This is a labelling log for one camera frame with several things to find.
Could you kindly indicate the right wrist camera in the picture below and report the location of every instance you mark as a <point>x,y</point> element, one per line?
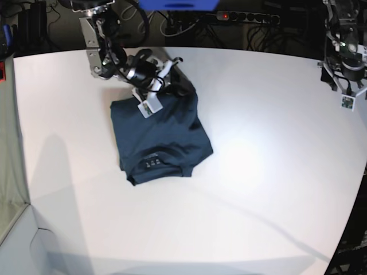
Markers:
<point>150,107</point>

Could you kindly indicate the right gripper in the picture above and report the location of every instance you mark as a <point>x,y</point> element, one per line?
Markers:
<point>150,74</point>

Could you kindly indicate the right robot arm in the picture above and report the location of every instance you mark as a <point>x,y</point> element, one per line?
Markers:
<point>102,31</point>

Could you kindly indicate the red box at table edge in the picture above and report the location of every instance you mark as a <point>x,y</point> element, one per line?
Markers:
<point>2,72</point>

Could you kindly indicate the black power strip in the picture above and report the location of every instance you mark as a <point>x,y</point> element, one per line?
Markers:
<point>248,17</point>

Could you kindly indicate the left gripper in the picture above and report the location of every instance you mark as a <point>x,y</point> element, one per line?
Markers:
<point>339,83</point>

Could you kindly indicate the dark blue t-shirt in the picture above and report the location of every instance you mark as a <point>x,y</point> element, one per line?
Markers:
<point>169,143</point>

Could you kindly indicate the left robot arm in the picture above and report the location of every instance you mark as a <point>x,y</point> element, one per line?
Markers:
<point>344,55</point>

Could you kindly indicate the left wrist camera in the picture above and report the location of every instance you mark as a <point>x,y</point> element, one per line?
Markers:
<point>348,102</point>

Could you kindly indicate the blue plastic bin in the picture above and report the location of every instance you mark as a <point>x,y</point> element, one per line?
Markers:
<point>179,5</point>

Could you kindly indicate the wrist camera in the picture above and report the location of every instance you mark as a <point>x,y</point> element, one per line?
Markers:
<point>348,102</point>
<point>150,107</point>

